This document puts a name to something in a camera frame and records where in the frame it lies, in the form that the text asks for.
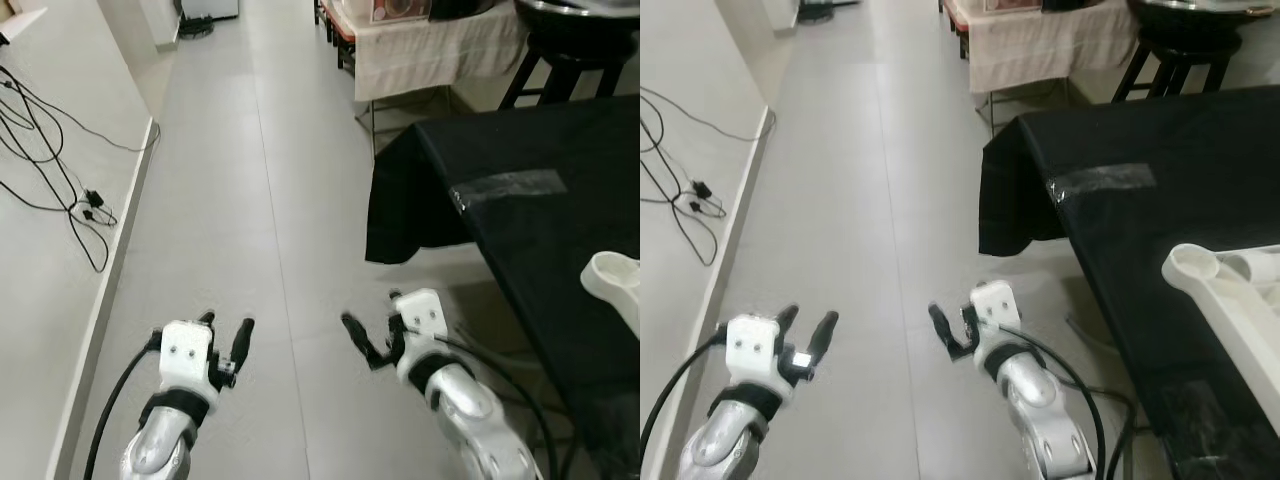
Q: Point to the red food print box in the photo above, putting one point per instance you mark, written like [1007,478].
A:
[400,10]
[1010,5]

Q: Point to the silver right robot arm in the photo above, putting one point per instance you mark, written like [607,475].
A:
[1040,420]
[470,410]

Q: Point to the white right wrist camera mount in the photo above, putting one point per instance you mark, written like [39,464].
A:
[422,312]
[995,303]

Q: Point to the white plastic children table top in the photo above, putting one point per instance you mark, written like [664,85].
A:
[1245,320]
[615,285]

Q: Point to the black cloth mat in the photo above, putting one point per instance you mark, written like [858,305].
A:
[1120,250]
[560,260]

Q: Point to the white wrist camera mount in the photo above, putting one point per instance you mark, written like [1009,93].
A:
[755,345]
[422,312]
[995,303]
[185,350]

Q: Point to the black round stool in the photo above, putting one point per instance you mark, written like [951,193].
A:
[1180,55]
[570,55]

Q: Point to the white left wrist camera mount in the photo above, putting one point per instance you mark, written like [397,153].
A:
[185,350]
[755,345]

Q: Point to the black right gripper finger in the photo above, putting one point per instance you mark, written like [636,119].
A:
[358,335]
[942,325]

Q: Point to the black power adapter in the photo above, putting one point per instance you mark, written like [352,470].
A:
[95,196]
[702,188]

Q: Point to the clear tape piece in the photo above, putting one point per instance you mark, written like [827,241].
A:
[1220,430]
[1100,183]
[510,187]

